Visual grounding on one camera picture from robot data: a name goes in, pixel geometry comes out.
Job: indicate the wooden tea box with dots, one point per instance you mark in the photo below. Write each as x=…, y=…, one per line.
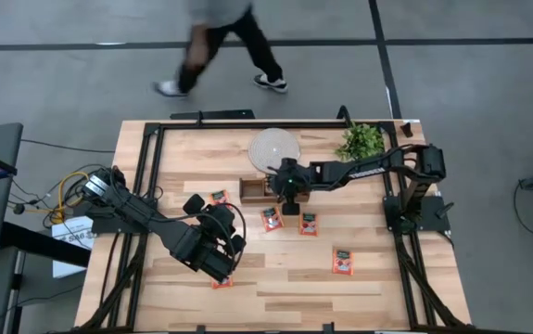
x=252, y=199

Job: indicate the person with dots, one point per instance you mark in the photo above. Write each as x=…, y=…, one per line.
x=257, y=42

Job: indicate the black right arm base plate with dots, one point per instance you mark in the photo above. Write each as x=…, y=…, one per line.
x=435, y=211

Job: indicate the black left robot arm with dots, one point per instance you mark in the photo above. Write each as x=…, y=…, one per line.
x=127, y=209

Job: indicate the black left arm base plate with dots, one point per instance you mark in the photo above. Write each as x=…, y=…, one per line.
x=108, y=226

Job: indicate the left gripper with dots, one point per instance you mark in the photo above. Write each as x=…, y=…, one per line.
x=194, y=204

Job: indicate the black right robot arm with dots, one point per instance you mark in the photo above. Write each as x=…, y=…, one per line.
x=368, y=169

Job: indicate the black bar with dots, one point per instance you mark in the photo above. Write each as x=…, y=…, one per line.
x=212, y=114

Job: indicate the small black bracket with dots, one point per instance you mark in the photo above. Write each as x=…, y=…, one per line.
x=406, y=129

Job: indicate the black desk leg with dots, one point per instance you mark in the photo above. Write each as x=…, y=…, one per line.
x=43, y=243

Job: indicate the black curved clamp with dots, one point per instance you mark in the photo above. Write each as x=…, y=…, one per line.
x=344, y=113

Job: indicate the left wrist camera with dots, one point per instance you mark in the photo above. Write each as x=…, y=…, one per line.
x=219, y=217

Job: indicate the round woven white mat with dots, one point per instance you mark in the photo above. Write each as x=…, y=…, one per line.
x=274, y=146

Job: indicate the green plant in white pot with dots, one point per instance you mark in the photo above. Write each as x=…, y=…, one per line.
x=361, y=144

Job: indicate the small black camera mount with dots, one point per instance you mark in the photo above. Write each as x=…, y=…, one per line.
x=328, y=328
x=199, y=329

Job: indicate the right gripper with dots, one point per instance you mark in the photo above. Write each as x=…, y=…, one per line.
x=291, y=183

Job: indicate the orange tea packet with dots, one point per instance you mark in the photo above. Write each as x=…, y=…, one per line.
x=343, y=261
x=223, y=283
x=272, y=219
x=219, y=197
x=308, y=224

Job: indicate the white cardboard box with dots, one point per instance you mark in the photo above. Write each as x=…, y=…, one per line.
x=73, y=232

